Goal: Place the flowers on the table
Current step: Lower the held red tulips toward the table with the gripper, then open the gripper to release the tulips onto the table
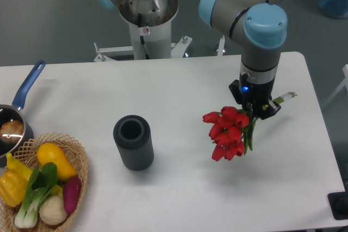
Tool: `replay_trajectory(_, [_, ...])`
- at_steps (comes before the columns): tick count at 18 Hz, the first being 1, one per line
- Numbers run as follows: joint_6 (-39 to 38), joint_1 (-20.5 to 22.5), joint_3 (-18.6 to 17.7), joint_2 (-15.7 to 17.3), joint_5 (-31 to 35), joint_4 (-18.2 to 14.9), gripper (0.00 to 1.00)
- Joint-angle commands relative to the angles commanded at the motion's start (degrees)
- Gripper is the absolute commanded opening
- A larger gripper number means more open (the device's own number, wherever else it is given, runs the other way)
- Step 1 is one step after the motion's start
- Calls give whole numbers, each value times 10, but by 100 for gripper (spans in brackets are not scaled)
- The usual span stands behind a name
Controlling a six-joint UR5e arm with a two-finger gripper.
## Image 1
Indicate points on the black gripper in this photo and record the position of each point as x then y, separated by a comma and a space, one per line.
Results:
254, 97

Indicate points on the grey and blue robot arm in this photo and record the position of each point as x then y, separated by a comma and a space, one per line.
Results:
259, 27

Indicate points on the white furniture piece right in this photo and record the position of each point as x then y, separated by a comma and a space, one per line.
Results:
338, 93

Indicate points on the black device at table edge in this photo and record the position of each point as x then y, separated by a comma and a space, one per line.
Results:
338, 205

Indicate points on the dark grey ribbed vase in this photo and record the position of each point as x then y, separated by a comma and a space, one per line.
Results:
132, 135

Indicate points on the purple eggplant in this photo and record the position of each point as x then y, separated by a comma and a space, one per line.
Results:
71, 192

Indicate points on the yellow mango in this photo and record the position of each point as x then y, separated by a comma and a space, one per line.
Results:
50, 152

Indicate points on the green bok choy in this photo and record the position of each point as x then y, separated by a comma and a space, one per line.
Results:
40, 184

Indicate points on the white garlic bulb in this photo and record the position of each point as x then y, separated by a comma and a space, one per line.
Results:
52, 212

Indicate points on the woven wicker basket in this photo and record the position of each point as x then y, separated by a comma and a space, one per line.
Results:
26, 154

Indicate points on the fried patty in saucepan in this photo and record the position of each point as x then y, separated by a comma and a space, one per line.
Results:
12, 131

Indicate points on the yellow bell pepper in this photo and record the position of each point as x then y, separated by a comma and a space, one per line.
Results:
13, 188

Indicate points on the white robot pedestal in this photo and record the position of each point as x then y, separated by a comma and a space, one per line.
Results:
150, 29

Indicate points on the blue handled saucepan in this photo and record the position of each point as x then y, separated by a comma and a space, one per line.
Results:
14, 112

